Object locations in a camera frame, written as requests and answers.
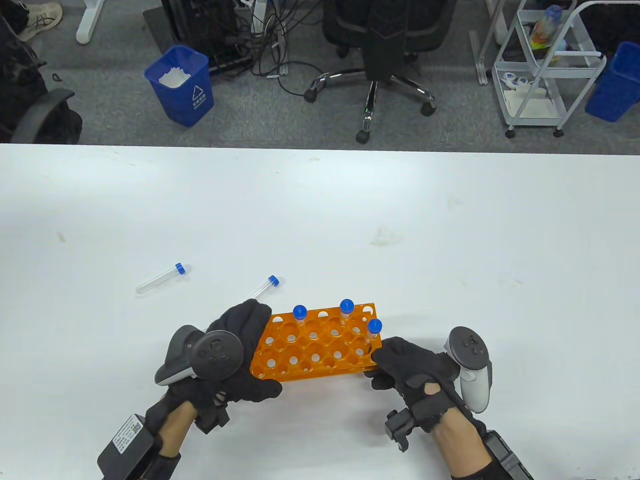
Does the person's left hand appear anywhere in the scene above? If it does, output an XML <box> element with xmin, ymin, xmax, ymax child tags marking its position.
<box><xmin>145</xmin><ymin>300</ymin><xmax>283</xmax><ymax>436</ymax></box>

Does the person's right hand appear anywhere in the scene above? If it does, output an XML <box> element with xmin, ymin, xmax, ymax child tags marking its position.
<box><xmin>371</xmin><ymin>336</ymin><xmax>488</xmax><ymax>441</ymax></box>

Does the orange test tube rack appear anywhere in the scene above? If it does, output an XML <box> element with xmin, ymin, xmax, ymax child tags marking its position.
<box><xmin>249</xmin><ymin>302</ymin><xmax>383</xmax><ymax>383</ymax></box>

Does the person's right forearm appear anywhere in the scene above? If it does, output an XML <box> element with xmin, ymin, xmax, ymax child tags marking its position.
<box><xmin>432</xmin><ymin>407</ymin><xmax>493</xmax><ymax>473</ymax></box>

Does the grey and black handheld controller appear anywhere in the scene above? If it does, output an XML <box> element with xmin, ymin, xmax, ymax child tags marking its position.
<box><xmin>442</xmin><ymin>326</ymin><xmax>493</xmax><ymax>414</ymax></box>
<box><xmin>154</xmin><ymin>325</ymin><xmax>245</xmax><ymax>387</ymax></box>

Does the black labelled wrist box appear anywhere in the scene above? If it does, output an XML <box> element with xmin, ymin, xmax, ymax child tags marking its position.
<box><xmin>96</xmin><ymin>414</ymin><xmax>156</xmax><ymax>478</ymax></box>

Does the blue bin with white symbol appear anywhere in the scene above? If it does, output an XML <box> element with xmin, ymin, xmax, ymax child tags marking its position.
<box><xmin>144</xmin><ymin>45</ymin><xmax>216</xmax><ymax>128</ymax></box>

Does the white crumpled paper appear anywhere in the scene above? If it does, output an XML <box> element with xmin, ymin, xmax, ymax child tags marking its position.
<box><xmin>158</xmin><ymin>66</ymin><xmax>192</xmax><ymax>90</ymax></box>

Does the white desk foot bar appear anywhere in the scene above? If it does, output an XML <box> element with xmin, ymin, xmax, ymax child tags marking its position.
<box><xmin>275</xmin><ymin>25</ymin><xmax>290</xmax><ymax>76</ymax></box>

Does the white sheet on cart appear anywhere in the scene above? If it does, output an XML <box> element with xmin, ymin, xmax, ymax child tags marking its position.
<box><xmin>505</xmin><ymin>85</ymin><xmax>556</xmax><ymax>118</ymax></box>

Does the black computer tower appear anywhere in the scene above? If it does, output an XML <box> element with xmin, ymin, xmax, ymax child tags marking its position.
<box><xmin>160</xmin><ymin>0</ymin><xmax>253</xmax><ymax>76</ymax></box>

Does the white power strip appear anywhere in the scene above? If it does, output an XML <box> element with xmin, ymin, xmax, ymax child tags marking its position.
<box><xmin>249</xmin><ymin>0</ymin><xmax>271</xmax><ymax>36</ymax></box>

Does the dark floor board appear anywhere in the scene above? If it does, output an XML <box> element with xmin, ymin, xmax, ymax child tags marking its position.
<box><xmin>142</xmin><ymin>7</ymin><xmax>176</xmax><ymax>53</ymax></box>

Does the black swivel office chair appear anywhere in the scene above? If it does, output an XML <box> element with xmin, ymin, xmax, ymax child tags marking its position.
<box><xmin>303</xmin><ymin>0</ymin><xmax>458</xmax><ymax>146</ymax></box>

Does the black armrest chair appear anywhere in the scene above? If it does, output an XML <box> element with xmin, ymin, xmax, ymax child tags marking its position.
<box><xmin>0</xmin><ymin>10</ymin><xmax>83</xmax><ymax>145</ymax></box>

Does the white desk leg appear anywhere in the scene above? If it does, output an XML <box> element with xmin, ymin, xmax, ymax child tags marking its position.
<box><xmin>76</xmin><ymin>0</ymin><xmax>105</xmax><ymax>45</ymax></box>
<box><xmin>469</xmin><ymin>0</ymin><xmax>508</xmax><ymax>86</ymax></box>

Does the white wheeled cart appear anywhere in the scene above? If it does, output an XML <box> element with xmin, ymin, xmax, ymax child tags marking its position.
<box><xmin>491</xmin><ymin>0</ymin><xmax>608</xmax><ymax>139</ymax></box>

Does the plain blue bin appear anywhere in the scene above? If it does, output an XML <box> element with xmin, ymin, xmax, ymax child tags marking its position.
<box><xmin>584</xmin><ymin>41</ymin><xmax>640</xmax><ymax>123</ymax></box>

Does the colourful plastic bottle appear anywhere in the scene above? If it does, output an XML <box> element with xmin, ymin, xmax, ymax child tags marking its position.
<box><xmin>529</xmin><ymin>5</ymin><xmax>565</xmax><ymax>51</ymax></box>

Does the black glove bracket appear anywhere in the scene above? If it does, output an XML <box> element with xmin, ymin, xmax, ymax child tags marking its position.
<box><xmin>384</xmin><ymin>409</ymin><xmax>416</xmax><ymax>453</ymax></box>
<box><xmin>195</xmin><ymin>402</ymin><xmax>231</xmax><ymax>435</ymax></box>

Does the black lattice wrist mount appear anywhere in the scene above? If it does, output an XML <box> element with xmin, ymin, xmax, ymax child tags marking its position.
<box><xmin>482</xmin><ymin>431</ymin><xmax>535</xmax><ymax>480</ymax></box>

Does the black cable bundle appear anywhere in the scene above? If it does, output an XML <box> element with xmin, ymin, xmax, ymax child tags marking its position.
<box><xmin>235</xmin><ymin>0</ymin><xmax>326</xmax><ymax>96</ymax></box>

